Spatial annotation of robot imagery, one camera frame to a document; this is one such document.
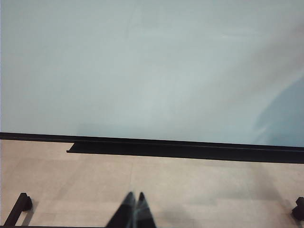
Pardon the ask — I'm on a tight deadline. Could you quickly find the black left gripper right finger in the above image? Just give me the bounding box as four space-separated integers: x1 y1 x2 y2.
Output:
136 191 158 228

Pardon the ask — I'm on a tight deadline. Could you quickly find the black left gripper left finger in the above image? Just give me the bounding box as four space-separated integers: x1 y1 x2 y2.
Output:
106 191 137 228

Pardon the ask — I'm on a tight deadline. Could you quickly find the black whiteboard pen tray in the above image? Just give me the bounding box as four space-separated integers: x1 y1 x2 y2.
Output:
66 142 304 165

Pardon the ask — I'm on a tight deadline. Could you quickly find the large white whiteboard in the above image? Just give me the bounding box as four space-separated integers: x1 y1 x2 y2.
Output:
0 0 304 153

